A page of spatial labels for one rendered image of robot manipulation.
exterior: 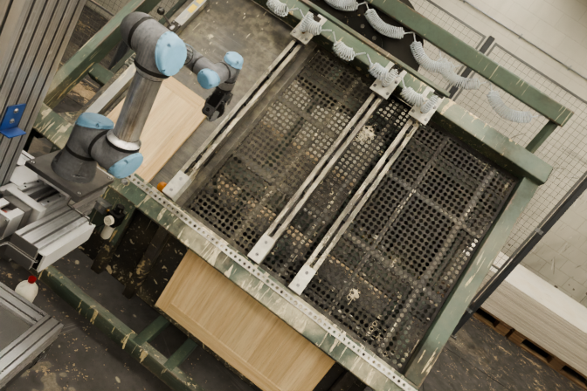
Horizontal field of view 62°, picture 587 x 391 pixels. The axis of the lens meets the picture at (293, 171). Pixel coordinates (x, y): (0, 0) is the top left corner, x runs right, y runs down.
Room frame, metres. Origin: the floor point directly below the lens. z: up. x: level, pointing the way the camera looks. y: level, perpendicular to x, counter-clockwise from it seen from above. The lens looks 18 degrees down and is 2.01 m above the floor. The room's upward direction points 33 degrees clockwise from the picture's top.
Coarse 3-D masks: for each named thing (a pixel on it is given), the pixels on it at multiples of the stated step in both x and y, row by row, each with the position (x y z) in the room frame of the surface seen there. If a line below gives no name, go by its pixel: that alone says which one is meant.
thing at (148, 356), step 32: (32, 128) 2.14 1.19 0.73; (128, 224) 2.20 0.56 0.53; (224, 224) 2.57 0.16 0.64; (96, 256) 2.17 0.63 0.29; (128, 256) 2.21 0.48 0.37; (160, 256) 2.18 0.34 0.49; (64, 288) 1.99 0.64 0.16; (128, 288) 2.13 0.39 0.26; (160, 288) 2.17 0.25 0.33; (320, 288) 2.49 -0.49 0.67; (96, 320) 1.95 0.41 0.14; (128, 352) 1.92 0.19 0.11; (384, 352) 2.03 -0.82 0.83; (192, 384) 1.90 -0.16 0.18; (320, 384) 2.04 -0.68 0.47; (352, 384) 1.97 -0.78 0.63
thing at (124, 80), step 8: (208, 0) 2.62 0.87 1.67; (200, 8) 2.58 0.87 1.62; (184, 16) 2.52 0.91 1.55; (192, 16) 2.55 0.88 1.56; (184, 24) 2.51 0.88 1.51; (176, 32) 2.48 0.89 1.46; (128, 72) 2.29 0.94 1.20; (120, 80) 2.25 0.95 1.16; (128, 80) 2.27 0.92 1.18; (112, 88) 2.22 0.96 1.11; (120, 88) 2.23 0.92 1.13; (104, 96) 2.19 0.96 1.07; (112, 96) 2.20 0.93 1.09; (96, 104) 2.16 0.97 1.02; (104, 104) 2.17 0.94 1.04; (88, 112) 2.13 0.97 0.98; (96, 112) 2.14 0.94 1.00
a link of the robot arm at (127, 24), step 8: (128, 16) 1.44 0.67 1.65; (136, 16) 1.44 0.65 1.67; (144, 16) 1.45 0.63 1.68; (128, 24) 1.42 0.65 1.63; (128, 32) 1.42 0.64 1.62; (192, 48) 1.83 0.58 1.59; (192, 56) 1.80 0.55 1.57; (200, 56) 1.83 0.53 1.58; (184, 64) 1.80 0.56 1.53; (192, 64) 1.81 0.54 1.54
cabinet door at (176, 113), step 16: (176, 80) 2.34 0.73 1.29; (160, 96) 2.28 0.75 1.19; (176, 96) 2.30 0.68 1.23; (192, 96) 2.32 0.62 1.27; (112, 112) 2.18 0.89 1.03; (160, 112) 2.24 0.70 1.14; (176, 112) 2.26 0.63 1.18; (192, 112) 2.27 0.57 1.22; (144, 128) 2.17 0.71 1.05; (160, 128) 2.19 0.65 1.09; (176, 128) 2.21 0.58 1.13; (192, 128) 2.23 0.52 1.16; (144, 144) 2.13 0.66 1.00; (160, 144) 2.15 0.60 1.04; (176, 144) 2.17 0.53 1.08; (144, 160) 2.09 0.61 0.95; (160, 160) 2.11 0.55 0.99; (144, 176) 2.05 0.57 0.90
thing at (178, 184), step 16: (320, 16) 2.61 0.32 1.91; (304, 32) 2.53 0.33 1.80; (288, 48) 2.51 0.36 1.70; (304, 48) 2.60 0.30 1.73; (272, 64) 2.45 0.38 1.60; (288, 64) 2.50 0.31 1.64; (272, 80) 2.40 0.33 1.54; (256, 96) 2.33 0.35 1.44; (240, 112) 2.27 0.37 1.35; (224, 128) 2.21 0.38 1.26; (208, 144) 2.15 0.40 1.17; (192, 160) 2.09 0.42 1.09; (208, 160) 2.15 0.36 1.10; (176, 176) 2.03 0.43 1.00; (192, 176) 2.07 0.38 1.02; (176, 192) 1.99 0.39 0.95
